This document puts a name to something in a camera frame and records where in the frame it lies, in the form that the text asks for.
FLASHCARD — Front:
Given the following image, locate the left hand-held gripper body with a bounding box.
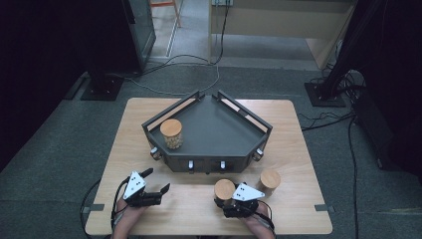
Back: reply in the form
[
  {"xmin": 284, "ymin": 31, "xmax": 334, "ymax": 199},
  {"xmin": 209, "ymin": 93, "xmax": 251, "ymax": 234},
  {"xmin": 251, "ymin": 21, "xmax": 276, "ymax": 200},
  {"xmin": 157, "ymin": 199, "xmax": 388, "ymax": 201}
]
[{"xmin": 122, "ymin": 170, "xmax": 164, "ymax": 208}]

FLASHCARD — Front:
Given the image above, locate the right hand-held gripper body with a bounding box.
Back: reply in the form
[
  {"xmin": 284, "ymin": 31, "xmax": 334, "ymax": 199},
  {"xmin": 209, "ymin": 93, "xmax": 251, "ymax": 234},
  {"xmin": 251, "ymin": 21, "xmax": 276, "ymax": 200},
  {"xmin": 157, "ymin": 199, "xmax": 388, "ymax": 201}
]
[{"xmin": 222, "ymin": 181, "xmax": 266, "ymax": 219}]

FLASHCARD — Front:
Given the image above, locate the wooden-lid jar of green beans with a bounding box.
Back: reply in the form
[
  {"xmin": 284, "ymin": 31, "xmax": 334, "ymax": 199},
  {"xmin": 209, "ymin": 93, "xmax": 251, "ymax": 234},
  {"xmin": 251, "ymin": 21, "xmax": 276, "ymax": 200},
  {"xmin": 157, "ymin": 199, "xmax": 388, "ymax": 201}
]
[{"xmin": 213, "ymin": 178, "xmax": 237, "ymax": 204}]

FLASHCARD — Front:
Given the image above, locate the wooden-lid jar of white contents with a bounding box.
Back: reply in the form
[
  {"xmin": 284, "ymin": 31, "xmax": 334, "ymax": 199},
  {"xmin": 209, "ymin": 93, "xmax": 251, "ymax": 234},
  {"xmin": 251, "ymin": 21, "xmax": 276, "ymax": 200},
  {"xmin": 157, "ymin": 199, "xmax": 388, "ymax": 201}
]
[{"xmin": 258, "ymin": 168, "xmax": 282, "ymax": 197}]

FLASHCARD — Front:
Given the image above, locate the wooden-lid jar of pale nuts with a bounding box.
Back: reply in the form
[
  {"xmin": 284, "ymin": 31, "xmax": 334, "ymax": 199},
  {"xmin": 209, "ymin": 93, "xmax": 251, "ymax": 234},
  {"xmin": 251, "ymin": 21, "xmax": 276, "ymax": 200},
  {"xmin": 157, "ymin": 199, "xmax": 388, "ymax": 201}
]
[{"xmin": 159, "ymin": 118, "xmax": 184, "ymax": 150}]

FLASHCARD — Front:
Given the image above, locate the black corner shelf rack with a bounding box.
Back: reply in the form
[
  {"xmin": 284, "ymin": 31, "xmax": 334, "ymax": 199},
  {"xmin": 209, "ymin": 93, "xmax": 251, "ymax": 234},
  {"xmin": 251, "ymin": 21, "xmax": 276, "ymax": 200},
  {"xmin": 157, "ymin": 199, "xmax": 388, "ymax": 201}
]
[{"xmin": 141, "ymin": 89, "xmax": 274, "ymax": 175}]

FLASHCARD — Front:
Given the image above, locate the person's right hand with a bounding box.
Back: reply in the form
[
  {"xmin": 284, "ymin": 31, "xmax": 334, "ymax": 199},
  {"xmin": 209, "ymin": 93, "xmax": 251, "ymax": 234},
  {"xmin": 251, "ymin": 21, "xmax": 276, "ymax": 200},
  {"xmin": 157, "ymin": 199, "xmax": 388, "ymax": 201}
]
[{"xmin": 240, "ymin": 202, "xmax": 269, "ymax": 231}]

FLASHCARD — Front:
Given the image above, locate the person's left hand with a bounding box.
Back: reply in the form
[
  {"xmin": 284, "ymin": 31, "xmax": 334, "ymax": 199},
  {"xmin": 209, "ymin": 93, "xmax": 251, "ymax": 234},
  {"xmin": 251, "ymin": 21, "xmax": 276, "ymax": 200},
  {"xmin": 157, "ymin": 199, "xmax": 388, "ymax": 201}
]
[{"xmin": 113, "ymin": 198, "xmax": 147, "ymax": 231}]

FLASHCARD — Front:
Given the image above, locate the grey tape marker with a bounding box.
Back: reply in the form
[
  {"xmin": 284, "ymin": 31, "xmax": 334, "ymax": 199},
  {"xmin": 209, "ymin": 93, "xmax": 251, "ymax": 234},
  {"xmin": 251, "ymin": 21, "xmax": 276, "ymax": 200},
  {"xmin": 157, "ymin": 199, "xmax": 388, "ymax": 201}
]
[
  {"xmin": 314, "ymin": 203, "xmax": 335, "ymax": 213},
  {"xmin": 83, "ymin": 203, "xmax": 106, "ymax": 213}
]

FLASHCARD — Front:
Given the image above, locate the black equipment case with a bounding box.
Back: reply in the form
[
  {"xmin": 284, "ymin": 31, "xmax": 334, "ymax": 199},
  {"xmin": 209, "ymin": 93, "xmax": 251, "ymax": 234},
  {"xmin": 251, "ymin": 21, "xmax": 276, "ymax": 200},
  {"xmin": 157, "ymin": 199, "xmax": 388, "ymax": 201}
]
[{"xmin": 351, "ymin": 88, "xmax": 422, "ymax": 187}]

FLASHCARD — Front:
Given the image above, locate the dark glass-sided cabinet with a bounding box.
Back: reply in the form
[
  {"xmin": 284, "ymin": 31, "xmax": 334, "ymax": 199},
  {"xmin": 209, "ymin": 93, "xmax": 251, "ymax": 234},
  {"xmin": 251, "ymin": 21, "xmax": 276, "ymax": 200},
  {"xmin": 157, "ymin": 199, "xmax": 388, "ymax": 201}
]
[{"xmin": 120, "ymin": 0, "xmax": 157, "ymax": 74}]

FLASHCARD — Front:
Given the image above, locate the black curtain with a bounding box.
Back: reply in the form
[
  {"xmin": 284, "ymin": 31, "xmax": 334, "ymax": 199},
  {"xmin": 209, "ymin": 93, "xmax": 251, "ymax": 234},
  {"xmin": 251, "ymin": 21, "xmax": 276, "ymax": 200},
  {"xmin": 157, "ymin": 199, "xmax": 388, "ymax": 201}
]
[
  {"xmin": 0, "ymin": 0, "xmax": 133, "ymax": 173},
  {"xmin": 356, "ymin": 0, "xmax": 422, "ymax": 101}
]

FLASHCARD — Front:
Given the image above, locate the light wooden cabinet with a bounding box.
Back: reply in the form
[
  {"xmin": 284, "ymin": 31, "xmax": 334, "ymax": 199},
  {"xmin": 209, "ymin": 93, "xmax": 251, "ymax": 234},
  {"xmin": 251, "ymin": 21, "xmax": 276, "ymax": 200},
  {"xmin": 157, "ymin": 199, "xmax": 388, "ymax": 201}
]
[{"xmin": 208, "ymin": 0, "xmax": 358, "ymax": 71}]

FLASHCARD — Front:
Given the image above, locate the orange wooden stool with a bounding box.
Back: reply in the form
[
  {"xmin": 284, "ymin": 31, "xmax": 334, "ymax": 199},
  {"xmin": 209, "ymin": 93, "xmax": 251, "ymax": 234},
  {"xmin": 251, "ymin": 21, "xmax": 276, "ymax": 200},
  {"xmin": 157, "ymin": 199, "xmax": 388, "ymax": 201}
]
[{"xmin": 149, "ymin": 0, "xmax": 183, "ymax": 29}]

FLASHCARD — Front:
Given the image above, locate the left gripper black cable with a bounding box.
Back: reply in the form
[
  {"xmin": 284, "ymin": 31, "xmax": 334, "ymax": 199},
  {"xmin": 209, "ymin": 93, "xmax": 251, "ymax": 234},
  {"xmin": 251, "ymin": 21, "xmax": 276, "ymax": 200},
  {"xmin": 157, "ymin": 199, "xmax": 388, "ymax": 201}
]
[{"xmin": 109, "ymin": 176, "xmax": 131, "ymax": 231}]

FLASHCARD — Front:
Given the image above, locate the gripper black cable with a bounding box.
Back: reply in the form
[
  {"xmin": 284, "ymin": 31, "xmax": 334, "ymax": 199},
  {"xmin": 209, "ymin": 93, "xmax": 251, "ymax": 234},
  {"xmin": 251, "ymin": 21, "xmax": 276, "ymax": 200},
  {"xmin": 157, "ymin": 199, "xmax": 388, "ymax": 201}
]
[
  {"xmin": 109, "ymin": 176, "xmax": 131, "ymax": 231},
  {"xmin": 258, "ymin": 198, "xmax": 277, "ymax": 233}
]

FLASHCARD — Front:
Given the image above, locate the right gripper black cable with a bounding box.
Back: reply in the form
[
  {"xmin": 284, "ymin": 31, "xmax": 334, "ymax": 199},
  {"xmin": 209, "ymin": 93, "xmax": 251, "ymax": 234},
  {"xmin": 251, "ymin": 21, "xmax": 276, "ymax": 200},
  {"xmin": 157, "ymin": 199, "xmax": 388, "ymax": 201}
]
[{"xmin": 258, "ymin": 198, "xmax": 277, "ymax": 233}]

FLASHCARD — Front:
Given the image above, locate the black floor cable loop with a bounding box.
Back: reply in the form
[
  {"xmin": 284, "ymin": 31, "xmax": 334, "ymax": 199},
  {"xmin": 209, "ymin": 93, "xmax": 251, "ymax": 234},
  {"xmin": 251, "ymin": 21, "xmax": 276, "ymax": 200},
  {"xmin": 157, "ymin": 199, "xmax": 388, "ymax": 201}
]
[{"xmin": 79, "ymin": 178, "xmax": 103, "ymax": 239}]

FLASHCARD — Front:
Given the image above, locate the tangled black cable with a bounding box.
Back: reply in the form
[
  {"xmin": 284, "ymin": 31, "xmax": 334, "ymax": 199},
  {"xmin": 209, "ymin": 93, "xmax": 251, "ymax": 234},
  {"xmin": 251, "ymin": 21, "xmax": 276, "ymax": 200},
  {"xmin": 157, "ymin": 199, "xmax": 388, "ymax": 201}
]
[{"xmin": 298, "ymin": 111, "xmax": 356, "ymax": 132}]

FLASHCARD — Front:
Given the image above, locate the grey floor cable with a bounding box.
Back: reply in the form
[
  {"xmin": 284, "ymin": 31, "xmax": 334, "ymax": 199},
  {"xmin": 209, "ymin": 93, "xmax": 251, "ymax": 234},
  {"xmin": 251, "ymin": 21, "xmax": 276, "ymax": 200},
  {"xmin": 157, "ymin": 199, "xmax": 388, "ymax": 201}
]
[{"xmin": 108, "ymin": 63, "xmax": 221, "ymax": 98}]

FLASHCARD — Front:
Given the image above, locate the long black floor cable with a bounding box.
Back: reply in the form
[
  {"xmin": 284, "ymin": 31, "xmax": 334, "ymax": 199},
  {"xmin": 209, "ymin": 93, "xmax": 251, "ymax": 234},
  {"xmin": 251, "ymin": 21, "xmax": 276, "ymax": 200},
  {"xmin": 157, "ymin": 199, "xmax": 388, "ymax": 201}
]
[{"xmin": 347, "ymin": 116, "xmax": 360, "ymax": 239}]

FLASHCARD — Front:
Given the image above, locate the black metal stand with cables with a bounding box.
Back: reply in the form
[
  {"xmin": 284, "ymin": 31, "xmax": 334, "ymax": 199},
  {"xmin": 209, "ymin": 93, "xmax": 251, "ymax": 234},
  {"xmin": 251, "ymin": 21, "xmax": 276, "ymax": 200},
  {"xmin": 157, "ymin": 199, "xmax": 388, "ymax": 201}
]
[{"xmin": 304, "ymin": 0, "xmax": 389, "ymax": 108}]

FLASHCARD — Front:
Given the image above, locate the black power cable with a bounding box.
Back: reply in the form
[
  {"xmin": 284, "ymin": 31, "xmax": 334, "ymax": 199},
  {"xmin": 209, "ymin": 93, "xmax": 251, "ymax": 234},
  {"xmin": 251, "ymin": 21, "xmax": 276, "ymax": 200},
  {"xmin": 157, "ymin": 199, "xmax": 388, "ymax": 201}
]
[{"xmin": 132, "ymin": 3, "xmax": 232, "ymax": 78}]

